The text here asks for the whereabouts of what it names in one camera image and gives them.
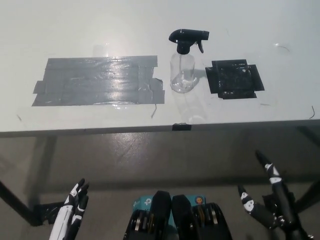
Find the black floor tape patch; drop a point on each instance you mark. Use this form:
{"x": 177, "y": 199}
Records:
{"x": 47, "y": 212}

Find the black trigger spray lid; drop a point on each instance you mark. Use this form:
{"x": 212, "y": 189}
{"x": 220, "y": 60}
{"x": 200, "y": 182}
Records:
{"x": 186, "y": 35}

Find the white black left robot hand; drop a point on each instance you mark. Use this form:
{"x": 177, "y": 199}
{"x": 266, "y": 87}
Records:
{"x": 63, "y": 215}

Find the black robot body block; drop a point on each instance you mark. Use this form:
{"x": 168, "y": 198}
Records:
{"x": 160, "y": 207}
{"x": 182, "y": 212}

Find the thin dark thread scrap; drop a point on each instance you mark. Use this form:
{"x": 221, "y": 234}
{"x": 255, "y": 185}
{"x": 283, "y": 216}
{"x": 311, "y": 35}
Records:
{"x": 312, "y": 113}
{"x": 283, "y": 46}
{"x": 154, "y": 111}

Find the clear plastic bottle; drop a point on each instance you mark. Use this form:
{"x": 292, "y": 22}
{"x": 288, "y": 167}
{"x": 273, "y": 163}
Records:
{"x": 182, "y": 72}

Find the grey duct tape patch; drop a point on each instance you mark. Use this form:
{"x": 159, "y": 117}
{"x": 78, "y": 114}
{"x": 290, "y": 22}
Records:
{"x": 100, "y": 82}

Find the black table leg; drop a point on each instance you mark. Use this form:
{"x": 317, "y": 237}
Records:
{"x": 308, "y": 195}
{"x": 17, "y": 202}

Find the small black tape strip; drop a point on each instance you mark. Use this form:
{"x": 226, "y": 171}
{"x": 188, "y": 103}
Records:
{"x": 181, "y": 127}

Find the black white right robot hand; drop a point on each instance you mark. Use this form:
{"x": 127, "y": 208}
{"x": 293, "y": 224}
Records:
{"x": 282, "y": 200}

